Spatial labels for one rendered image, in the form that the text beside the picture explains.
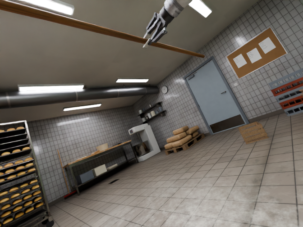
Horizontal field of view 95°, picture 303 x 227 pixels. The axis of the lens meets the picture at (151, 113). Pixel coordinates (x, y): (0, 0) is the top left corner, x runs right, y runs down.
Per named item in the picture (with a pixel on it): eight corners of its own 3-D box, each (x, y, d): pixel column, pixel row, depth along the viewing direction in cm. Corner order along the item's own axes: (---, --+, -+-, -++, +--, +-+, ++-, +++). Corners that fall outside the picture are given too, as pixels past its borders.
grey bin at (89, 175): (82, 183, 397) (79, 175, 401) (77, 184, 432) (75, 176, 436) (94, 177, 423) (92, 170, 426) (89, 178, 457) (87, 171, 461)
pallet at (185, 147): (186, 149, 374) (184, 144, 376) (166, 155, 429) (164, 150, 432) (205, 137, 458) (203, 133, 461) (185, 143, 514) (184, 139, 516)
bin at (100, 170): (96, 176, 427) (94, 168, 431) (91, 177, 461) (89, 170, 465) (107, 170, 453) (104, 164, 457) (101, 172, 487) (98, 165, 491)
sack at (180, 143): (182, 146, 377) (179, 140, 379) (172, 148, 403) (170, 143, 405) (193, 138, 418) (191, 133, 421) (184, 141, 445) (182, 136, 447)
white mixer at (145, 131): (144, 161, 499) (131, 127, 520) (135, 163, 545) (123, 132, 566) (162, 151, 569) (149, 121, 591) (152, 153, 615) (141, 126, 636)
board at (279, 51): (288, 53, 302) (270, 25, 314) (238, 79, 374) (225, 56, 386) (288, 53, 303) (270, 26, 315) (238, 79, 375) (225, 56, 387)
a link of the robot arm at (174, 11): (176, 4, 62) (167, 15, 66) (187, 11, 68) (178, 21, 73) (168, -12, 64) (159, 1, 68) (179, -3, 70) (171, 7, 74)
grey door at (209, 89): (249, 123, 368) (212, 55, 403) (210, 135, 447) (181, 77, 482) (250, 123, 374) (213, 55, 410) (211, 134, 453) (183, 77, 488)
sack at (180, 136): (188, 135, 412) (185, 131, 415) (180, 139, 390) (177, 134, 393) (174, 140, 460) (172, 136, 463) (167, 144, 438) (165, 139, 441)
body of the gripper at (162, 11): (161, 1, 68) (150, 18, 75) (168, 15, 67) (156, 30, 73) (171, 7, 73) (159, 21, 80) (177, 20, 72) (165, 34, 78)
